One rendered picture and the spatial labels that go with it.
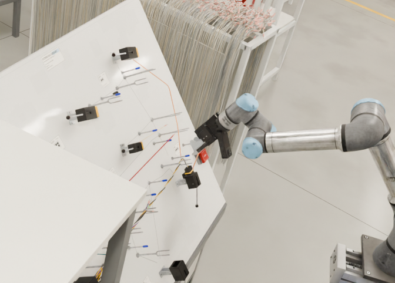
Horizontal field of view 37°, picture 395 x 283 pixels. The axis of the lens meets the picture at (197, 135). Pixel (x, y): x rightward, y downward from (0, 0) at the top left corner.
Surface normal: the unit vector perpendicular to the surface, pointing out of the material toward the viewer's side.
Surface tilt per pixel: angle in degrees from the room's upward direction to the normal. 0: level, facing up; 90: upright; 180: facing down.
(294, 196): 0
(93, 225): 0
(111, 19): 52
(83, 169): 0
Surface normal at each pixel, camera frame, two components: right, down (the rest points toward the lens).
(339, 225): 0.22, -0.79
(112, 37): 0.84, -0.17
